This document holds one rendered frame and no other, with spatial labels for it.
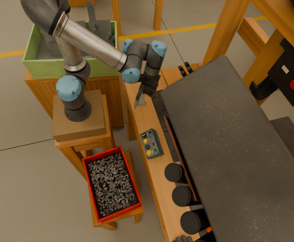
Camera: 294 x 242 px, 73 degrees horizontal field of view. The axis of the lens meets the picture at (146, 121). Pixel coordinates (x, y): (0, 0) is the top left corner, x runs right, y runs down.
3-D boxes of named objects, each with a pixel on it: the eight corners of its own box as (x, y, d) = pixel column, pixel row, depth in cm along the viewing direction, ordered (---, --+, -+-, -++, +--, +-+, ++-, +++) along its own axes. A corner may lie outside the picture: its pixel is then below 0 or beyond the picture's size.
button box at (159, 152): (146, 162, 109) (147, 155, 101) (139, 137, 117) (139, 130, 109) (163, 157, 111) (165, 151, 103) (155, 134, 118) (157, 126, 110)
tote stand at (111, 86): (59, 130, 212) (23, 79, 144) (65, 91, 238) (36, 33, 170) (124, 127, 217) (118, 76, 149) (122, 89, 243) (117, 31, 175)
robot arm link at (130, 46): (122, 50, 84) (147, 56, 86) (126, 33, 90) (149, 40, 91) (120, 64, 90) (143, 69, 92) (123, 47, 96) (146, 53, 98)
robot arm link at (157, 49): (150, 37, 92) (168, 42, 93) (144, 58, 99) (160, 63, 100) (150, 44, 86) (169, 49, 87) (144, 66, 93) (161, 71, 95)
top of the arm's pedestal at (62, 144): (56, 149, 116) (54, 146, 113) (57, 104, 132) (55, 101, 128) (111, 139, 121) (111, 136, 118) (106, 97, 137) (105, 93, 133)
